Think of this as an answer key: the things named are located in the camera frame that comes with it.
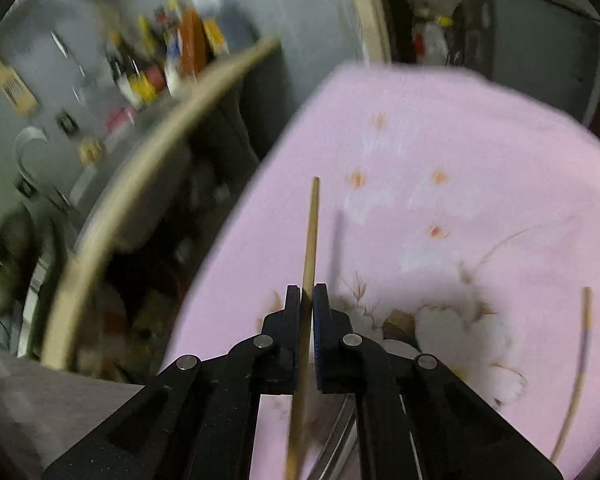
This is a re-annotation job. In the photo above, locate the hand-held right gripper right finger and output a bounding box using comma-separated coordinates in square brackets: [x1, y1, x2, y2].
[313, 283, 564, 480]

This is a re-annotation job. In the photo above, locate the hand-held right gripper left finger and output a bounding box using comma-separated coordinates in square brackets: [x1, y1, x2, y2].
[42, 285, 302, 480]

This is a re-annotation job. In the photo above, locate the wooden chopstick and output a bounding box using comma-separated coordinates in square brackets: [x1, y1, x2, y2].
[549, 287, 594, 464]
[284, 176, 322, 480]

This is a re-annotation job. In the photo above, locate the pink floral cloth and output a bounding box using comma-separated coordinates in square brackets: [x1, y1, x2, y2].
[159, 62, 600, 480]

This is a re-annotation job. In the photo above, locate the beige kitchen counter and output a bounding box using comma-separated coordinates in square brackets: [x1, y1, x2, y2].
[41, 35, 282, 372]

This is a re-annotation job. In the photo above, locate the pink sponge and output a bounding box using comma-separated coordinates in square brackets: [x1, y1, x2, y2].
[104, 106, 137, 137]

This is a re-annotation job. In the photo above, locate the beige scrubber ball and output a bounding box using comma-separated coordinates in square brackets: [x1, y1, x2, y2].
[78, 137, 106, 164]

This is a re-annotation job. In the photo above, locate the white seasoning packet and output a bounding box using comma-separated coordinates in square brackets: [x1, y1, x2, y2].
[164, 42, 185, 97]

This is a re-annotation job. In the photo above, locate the dark pump sauce bottle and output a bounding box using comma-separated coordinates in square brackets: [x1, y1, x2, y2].
[107, 32, 141, 108]

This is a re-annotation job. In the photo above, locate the steel faucet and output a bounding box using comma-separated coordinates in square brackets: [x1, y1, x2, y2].
[12, 126, 56, 198]

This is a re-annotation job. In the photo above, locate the brown oil jug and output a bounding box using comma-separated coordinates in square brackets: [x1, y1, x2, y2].
[189, 0, 231, 59]

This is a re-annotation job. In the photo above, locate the wooden slotted spatula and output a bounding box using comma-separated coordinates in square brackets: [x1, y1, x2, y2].
[0, 56, 39, 116]

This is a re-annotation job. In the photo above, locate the steel handled spatula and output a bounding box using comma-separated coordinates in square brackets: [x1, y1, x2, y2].
[307, 394, 357, 480]

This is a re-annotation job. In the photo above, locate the wooden door frame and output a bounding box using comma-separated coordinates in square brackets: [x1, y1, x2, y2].
[340, 0, 393, 65]

